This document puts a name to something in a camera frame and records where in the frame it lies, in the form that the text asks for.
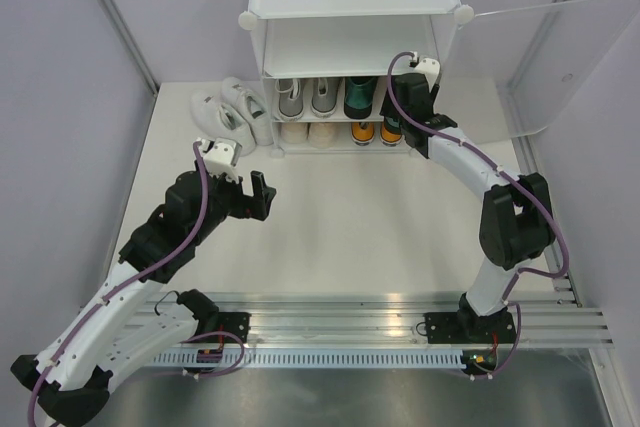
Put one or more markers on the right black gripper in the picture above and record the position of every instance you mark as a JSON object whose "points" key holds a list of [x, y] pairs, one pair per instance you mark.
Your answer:
{"points": [[434, 91]]}

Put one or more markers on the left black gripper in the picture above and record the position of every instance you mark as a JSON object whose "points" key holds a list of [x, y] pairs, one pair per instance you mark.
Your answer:
{"points": [[262, 195]]}

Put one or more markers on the green heeled shoe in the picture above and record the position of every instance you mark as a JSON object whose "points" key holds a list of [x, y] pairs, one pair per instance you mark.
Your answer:
{"points": [[359, 96], [391, 117]]}

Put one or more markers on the orange canvas sneaker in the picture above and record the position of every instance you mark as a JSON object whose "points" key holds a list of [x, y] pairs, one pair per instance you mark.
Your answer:
{"points": [[389, 138], [362, 133]]}

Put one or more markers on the beige lace sneaker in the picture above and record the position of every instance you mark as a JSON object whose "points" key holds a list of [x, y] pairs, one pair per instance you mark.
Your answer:
{"points": [[293, 135], [322, 135]]}

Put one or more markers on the white sneaker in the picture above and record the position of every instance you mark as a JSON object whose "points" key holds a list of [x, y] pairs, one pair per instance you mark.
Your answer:
{"points": [[217, 119], [251, 106]]}

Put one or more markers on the grey canvas sneaker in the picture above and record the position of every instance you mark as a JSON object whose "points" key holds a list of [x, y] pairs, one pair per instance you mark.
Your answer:
{"points": [[290, 98], [324, 96]]}

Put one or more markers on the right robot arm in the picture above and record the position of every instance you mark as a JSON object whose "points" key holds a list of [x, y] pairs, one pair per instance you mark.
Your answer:
{"points": [[513, 227]]}

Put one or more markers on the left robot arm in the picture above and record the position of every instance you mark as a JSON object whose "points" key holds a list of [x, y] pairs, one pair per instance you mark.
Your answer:
{"points": [[73, 378]]}

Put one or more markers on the translucent cabinet door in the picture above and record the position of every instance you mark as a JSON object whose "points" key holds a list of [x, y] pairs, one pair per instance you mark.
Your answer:
{"points": [[509, 74]]}

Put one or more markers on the white plastic shoe cabinet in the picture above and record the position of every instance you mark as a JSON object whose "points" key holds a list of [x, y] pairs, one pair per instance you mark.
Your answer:
{"points": [[309, 39]]}

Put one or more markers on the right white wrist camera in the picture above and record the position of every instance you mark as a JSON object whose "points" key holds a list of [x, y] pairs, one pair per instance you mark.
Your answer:
{"points": [[429, 67]]}

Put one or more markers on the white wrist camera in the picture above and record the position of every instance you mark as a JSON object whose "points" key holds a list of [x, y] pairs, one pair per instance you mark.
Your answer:
{"points": [[429, 67], [220, 157]]}

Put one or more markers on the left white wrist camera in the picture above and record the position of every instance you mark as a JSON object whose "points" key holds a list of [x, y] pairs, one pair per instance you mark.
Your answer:
{"points": [[220, 157]]}

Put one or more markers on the white slotted cable duct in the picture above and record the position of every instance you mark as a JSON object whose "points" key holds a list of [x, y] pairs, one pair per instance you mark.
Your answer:
{"points": [[312, 358]]}

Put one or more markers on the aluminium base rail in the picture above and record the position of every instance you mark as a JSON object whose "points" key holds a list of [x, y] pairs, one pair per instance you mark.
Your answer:
{"points": [[551, 320]]}

